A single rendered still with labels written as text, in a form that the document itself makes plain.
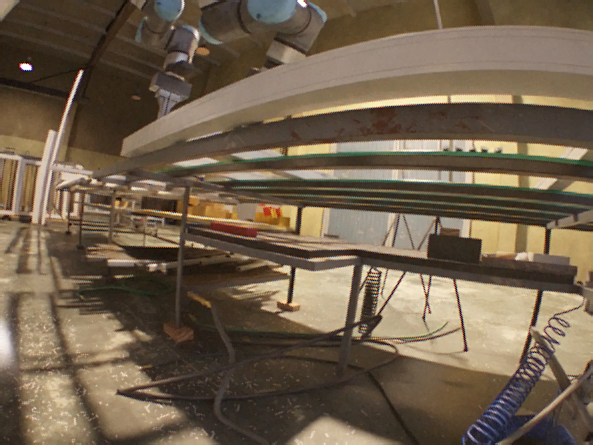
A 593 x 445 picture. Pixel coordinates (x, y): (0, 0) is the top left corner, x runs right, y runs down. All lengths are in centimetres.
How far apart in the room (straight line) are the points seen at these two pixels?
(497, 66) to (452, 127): 11
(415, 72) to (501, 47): 12
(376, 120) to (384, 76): 8
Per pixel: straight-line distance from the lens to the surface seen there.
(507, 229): 657
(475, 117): 39
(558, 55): 39
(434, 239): 118
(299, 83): 45
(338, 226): 770
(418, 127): 40
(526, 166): 64
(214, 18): 66
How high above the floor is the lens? 67
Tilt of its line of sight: level
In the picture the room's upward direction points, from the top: 6 degrees clockwise
